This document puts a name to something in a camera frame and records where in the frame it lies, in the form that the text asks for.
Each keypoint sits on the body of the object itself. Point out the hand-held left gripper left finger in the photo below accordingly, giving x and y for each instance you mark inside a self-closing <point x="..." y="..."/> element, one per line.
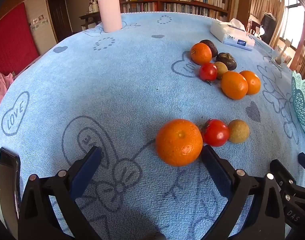
<point x="86" y="172"/>

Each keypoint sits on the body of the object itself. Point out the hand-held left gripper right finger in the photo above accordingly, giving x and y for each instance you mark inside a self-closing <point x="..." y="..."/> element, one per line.
<point x="217" y="170"/>

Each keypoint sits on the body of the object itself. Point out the red tomato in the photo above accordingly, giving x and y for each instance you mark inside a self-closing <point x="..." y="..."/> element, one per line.
<point x="216" y="133"/>
<point x="208" y="71"/>

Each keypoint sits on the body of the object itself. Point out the brown round fruit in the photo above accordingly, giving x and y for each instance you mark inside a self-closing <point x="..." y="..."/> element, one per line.
<point x="222" y="68"/>
<point x="239" y="131"/>

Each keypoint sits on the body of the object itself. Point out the large orange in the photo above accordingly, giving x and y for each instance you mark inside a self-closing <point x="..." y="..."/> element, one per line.
<point x="178" y="142"/>

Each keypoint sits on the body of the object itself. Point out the teal plastic lattice basket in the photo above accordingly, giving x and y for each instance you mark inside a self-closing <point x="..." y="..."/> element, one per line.
<point x="303" y="100"/>

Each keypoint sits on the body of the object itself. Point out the dark passion fruit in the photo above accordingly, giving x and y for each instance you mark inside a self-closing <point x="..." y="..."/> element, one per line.
<point x="227" y="60"/>
<point x="211" y="46"/>

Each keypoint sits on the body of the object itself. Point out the black glossy object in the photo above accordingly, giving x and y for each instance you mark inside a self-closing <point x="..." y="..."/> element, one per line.
<point x="8" y="180"/>

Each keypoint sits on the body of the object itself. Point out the blue printed tablecloth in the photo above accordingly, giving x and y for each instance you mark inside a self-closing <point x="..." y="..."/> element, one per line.
<point x="105" y="92"/>

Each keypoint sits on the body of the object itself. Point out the metal spoon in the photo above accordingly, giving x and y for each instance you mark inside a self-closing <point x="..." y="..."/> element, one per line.
<point x="285" y="45"/>

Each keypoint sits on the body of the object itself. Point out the white tissue pack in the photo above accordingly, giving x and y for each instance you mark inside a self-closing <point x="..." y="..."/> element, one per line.
<point x="231" y="36"/>

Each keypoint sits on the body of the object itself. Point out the dark hanging garment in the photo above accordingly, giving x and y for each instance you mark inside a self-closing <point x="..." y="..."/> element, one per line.
<point x="268" y="27"/>

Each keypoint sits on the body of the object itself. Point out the red padded panel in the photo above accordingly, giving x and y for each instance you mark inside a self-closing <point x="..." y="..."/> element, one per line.
<point x="10" y="42"/>

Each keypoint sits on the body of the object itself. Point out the dark wooden side table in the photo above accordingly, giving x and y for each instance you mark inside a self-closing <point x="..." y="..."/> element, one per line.
<point x="90" y="18"/>

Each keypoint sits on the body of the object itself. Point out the dark wooden door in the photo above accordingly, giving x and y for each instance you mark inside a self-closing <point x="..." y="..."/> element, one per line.
<point x="58" y="12"/>

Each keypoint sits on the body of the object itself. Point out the pink thermos bottle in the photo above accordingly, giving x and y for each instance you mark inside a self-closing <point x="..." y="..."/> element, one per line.
<point x="109" y="10"/>

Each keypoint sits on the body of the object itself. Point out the beige window curtain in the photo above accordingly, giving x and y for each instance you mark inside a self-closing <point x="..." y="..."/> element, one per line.
<point x="263" y="2"/>

